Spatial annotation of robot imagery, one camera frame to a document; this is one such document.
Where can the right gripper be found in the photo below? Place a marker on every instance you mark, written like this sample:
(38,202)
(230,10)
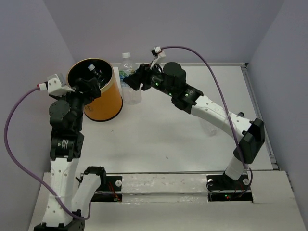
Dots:
(135,79)

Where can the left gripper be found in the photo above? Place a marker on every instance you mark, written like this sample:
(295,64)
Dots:
(93,91)

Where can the small clear bottle blue cap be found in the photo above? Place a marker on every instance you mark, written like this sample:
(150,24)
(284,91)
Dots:
(97,72)

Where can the bottle with green blue label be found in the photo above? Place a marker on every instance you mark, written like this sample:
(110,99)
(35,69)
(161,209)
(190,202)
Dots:
(130,94)

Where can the small bottle black cap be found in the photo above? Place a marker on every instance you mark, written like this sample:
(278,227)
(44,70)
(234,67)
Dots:
(240,113)

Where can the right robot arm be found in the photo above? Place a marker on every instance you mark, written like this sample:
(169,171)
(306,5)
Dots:
(249,134)

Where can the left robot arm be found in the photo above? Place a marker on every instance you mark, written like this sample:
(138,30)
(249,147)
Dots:
(67,209)

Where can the orange cylindrical bin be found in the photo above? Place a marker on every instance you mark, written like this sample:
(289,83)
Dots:
(110,103)

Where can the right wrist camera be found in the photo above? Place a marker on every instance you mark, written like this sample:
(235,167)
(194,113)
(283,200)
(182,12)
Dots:
(158,52)

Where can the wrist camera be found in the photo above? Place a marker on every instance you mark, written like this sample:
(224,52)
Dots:
(158,52)
(55,86)

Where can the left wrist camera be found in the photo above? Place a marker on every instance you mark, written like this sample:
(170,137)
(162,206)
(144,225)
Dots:
(55,86)

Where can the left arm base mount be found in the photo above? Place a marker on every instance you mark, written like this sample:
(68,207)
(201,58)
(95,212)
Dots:
(110,191)

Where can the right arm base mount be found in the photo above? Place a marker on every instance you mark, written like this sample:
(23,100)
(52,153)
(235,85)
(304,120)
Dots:
(222,189)

